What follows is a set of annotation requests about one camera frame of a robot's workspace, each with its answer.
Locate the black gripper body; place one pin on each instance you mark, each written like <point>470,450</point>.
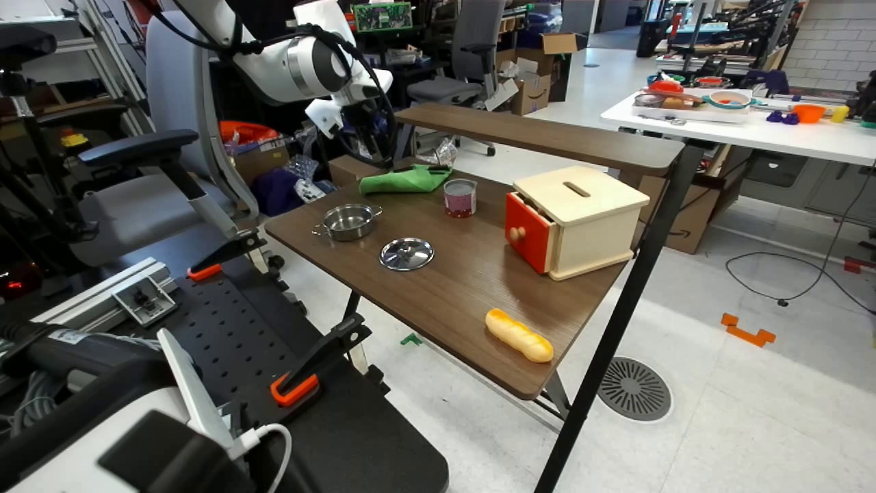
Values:
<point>369,112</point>

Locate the green microfibre cloth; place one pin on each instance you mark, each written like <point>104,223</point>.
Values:
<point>406,181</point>

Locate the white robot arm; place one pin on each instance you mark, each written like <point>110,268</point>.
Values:
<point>290,63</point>

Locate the brown cardboard box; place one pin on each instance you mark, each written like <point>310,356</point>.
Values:
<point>351,167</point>

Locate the small silver pot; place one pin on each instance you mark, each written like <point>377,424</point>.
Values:
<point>349,223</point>

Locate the red and white can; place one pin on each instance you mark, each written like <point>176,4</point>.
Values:
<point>459,198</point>

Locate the purple bag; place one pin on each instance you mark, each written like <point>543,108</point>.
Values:
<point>277,191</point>

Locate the green circuit board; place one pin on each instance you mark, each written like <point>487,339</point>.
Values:
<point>383,16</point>

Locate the silver pot lid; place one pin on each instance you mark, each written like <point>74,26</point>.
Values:
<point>406,256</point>

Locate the grey office chair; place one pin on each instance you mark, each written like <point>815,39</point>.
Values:
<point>465,56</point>

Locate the orange container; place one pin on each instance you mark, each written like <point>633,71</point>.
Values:
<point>247,131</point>

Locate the open cardboard box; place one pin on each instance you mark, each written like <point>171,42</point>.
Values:
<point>531,93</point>

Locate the brown wooden raised shelf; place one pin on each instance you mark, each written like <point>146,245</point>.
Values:
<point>547,137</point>

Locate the black and orange clamp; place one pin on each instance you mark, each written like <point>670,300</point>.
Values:
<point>294,389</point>
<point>205,271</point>

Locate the wooden box with red drawer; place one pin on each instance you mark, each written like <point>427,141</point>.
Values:
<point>583,219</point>

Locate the black perforated board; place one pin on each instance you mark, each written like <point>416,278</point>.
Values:
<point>235,331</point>

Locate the yellow toy bread roll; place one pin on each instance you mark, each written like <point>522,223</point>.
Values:
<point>517,334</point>

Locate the black chair armrest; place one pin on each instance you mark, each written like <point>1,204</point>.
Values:
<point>136,146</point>

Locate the large cardboard box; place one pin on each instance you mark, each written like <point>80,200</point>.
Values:
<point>684,213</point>

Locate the aluminium extrusion rails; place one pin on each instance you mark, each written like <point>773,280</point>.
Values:
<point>91,293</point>

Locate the white table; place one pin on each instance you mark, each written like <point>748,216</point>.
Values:
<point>728,128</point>

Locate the round grey floor drain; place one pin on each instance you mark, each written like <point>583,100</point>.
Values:
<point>633,389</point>

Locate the purple toy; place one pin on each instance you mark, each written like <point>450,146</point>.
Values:
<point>781,116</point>

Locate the orange bowl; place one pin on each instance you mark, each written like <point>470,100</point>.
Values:
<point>809,112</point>

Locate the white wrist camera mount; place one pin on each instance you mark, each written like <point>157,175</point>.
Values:
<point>323,116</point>

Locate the white metal bracket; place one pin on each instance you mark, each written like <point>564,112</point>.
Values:
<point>193,385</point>

